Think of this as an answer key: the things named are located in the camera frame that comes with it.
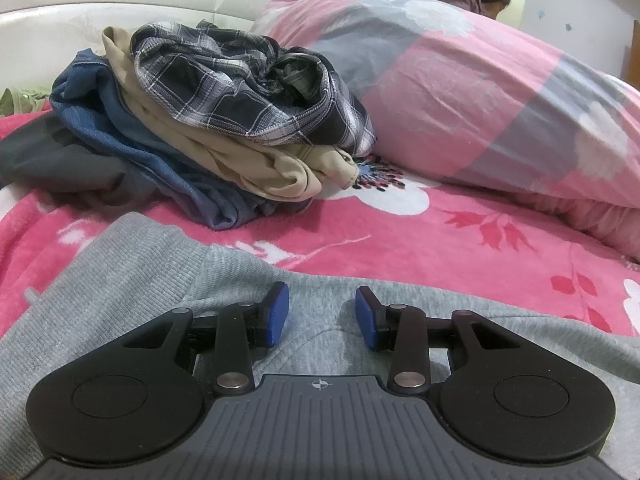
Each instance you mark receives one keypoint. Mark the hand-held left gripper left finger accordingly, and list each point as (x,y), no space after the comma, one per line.
(277,315)

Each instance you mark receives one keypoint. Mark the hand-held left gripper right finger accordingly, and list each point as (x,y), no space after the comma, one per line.
(367,317)

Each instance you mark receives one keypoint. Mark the grey sweatshirt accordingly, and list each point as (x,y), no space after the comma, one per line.
(150,270)

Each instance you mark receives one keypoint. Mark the beige garment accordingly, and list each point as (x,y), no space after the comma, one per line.
(260,170)

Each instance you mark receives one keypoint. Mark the black white plaid shirt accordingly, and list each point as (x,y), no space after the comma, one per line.
(225,100)

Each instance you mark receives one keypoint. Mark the blue garment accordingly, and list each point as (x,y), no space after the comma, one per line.
(125,135)

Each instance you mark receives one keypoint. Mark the pink floral duvet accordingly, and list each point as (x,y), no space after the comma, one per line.
(450,85)

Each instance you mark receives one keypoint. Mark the dark grey garment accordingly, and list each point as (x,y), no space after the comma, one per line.
(60,160)

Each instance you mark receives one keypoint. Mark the green cloth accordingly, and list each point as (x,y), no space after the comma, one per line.
(20,102)

